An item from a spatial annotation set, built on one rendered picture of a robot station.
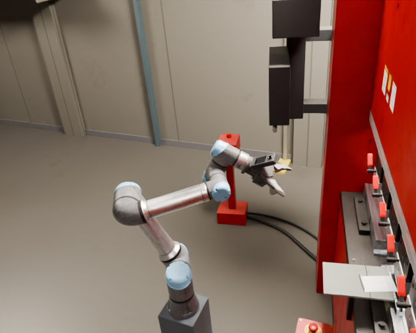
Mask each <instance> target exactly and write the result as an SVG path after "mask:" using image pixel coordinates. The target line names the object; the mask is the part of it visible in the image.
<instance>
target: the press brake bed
mask: <svg viewBox="0 0 416 333"><path fill-rule="evenodd" d="M334 263H339V264H347V255H346V248H345V236H344V230H343V218H342V211H341V199H340V203H339V216H338V223H337V236H336V244H335V258H334ZM347 298H348V297H340V296H333V295H332V296H331V303H332V316H333V325H334V322H335V317H336V316H337V323H336V329H335V333H355V329H354V322H353V312H352V317H351V320H347V319H346V308H347Z"/></svg>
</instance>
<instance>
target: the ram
mask: <svg viewBox="0 0 416 333"><path fill-rule="evenodd" d="M385 65H386V67H387V69H388V77H387V82H386V91H385V96H384V93H383V91H382V83H383V78H384V69H385ZM390 75H391V76H392V80H391V85H390V92H389V91H388V81H389V76H390ZM393 80H394V83H395V84H396V87H397V90H396V98H395V103H394V111H393V114H392V111H391V110H390V98H391V93H392V85H393ZM387 92H388V95H389V98H388V102H387V100H386V95H387ZM370 111H371V113H372V117H373V120H374V123H375V126H376V130H377V132H378V136H379V139H380V142H381V145H382V149H383V152H384V155H385V158H386V162H387V164H388V168H389V171H390V174H391V177H392V181H393V183H394V187H395V189H396V194H397V196H398V200H399V204H400V206H401V210H402V212H403V216H404V219H405V222H406V225H407V229H408V231H409V236H410V238H411V242H412V244H413V248H414V251H415V254H416V0H384V5H383V11H382V21H381V27H380V37H379V43H378V53H377V58H376V69H375V75H374V85H373V91H372V101H371V107H370ZM369 121H370V125H371V128H372V132H373V135H374V139H375V142H376V146H377V149H378V152H379V155H380V160H381V162H382V166H383V169H384V173H385V176H386V180H387V183H388V187H389V189H390V193H391V197H392V201H393V203H394V207H395V210H396V214H397V217H398V221H399V225H400V228H401V232H402V235H403V239H404V242H405V245H406V249H407V253H408V255H409V259H410V262H411V266H412V269H413V273H414V276H415V280H416V268H415V265H414V261H413V258H412V255H411V251H410V248H409V245H408V241H407V238H406V235H405V231H404V229H403V225H402V222H401V218H400V216H399V211H398V207H397V205H396V201H395V198H394V194H393V192H392V187H391V185H390V181H389V178H388V174H387V172H386V167H385V165H384V161H383V158H382V154H381V152H380V148H379V145H378V141H377V138H376V134H375V132H374V128H373V125H372V121H371V119H370V117H369Z"/></svg>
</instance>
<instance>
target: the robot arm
mask: <svg viewBox="0 0 416 333"><path fill-rule="evenodd" d="M210 154H211V155H212V156H213V158H212V160H211V162H210V163H209V166H208V167H207V169H206V170H205V172H204V174H203V176H202V180H203V181H204V183H202V184H198V185H195V186H192V187H189V188H185V189H183V190H179V191H176V192H172V193H170V194H167V195H163V196H160V197H157V198H153V199H151V200H147V201H146V200H145V198H144V197H143V196H142V195H141V189H140V187H139V186H138V185H137V184H136V183H134V182H124V183H121V184H120V185H118V186H117V187H116V189H115V191H114V202H113V208H112V213H113V216H114V218H115V220H116V221H117V222H118V223H120V224H122V225H126V226H137V227H138V228H139V230H140V231H141V232H142V233H143V234H144V235H145V237H146V238H147V239H148V240H149V242H150V243H151V244H152V245H153V246H154V247H155V249H156V250H157V251H158V257H159V259H160V260H161V262H162V263H163V264H164V265H165V267H166V272H165V279H166V283H167V288H168V294H169V298H168V302H167V309H168V313H169V315H170V316H171V317H173V318H175V319H178V320H185V319H189V318H191V317H193V316H194V315H195V314H196V313H197V312H198V310H199V299H198V297H197V295H196V294H195V293H194V290H193V281H192V272H191V268H190V260H189V253H188V250H187V248H186V247H185V246H184V245H183V244H181V243H178V242H177V241H173V240H172V239H171V238H170V236H169V235H168V234H167V232H166V231H165V230H164V229H163V228H162V226H161V225H160V223H159V222H158V221H157V220H156V219H155V217H159V216H162V215H166V214H168V213H172V212H175V211H178V210H181V209H185V208H187V207H191V206H193V205H197V204H201V203H203V202H208V201H210V200H215V201H217V202H224V201H226V200H228V199H229V197H230V186H229V184H228V182H227V179H226V176H225V171H226V169H227V168H228V166H229V165H231V166H233V167H235V168H237V169H239V170H242V171H241V173H242V174H244V173H247V174H249V175H251V178H252V179H253V180H252V182H253V183H255V184H257V185H258V186H261V187H263V186H264V185H266V184H267V185H268V186H269V193H270V194H271V195H274V194H279V195H281V196H283V197H285V193H284V191H283V190H282V189H281V187H280V186H278V185H277V182H276V181H275V180H274V179H270V177H271V178H272V177H273V172H274V171H275V173H277V172H280V171H282V170H292V169H291V168H290V167H288V166H286V165H284V164H281V163H279V162H277V158H278V156H277V155H276V153H273V154H270V155H265V156H262V157H258V158H255V159H253V157H251V156H249V154H247V153H245V152H243V151H241V150H239V149H237V148H235V147H233V146H231V145H229V144H228V143H225V142H224V141H221V140H217V141H216V142H215V144H214V146H213V148H212V150H211V152H210Z"/></svg>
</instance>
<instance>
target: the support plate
mask: <svg viewBox="0 0 416 333"><path fill-rule="evenodd" d="M322 264H323V284H324V295H333V296H340V297H352V298H359V299H372V300H379V301H391V302H394V297H393V293H392V292H370V294H369V292H364V291H363V287H362V285H361V281H360V279H359V273H360V275H361V276H366V270H367V271H368V272H367V275H368V276H389V275H388V270H387V267H378V266H366V269H365V266H363V265H354V264H339V263H331V262H323V263H322ZM370 295H371V298H370Z"/></svg>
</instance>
